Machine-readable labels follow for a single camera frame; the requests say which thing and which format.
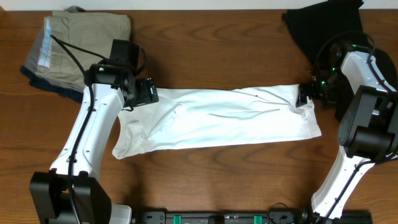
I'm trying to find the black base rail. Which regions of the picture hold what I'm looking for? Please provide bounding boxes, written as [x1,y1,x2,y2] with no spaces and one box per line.
[131,205,373,224]

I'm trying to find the folded navy garment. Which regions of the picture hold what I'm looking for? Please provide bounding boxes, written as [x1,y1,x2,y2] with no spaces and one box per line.
[19,65,83,104]

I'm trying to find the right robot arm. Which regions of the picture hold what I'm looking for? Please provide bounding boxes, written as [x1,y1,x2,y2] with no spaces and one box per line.
[296,42,397,223]

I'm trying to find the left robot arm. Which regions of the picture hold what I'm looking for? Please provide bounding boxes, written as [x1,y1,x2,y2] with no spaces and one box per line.
[29,62,159,223]

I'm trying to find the black t-shirt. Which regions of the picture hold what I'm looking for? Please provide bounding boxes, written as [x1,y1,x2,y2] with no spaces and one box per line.
[282,0,398,122]

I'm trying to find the white printed t-shirt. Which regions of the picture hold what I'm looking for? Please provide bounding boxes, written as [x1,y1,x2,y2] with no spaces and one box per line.
[113,85,322,159]

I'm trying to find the folded khaki trousers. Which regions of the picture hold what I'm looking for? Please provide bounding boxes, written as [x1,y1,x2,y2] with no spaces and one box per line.
[21,7,131,93]

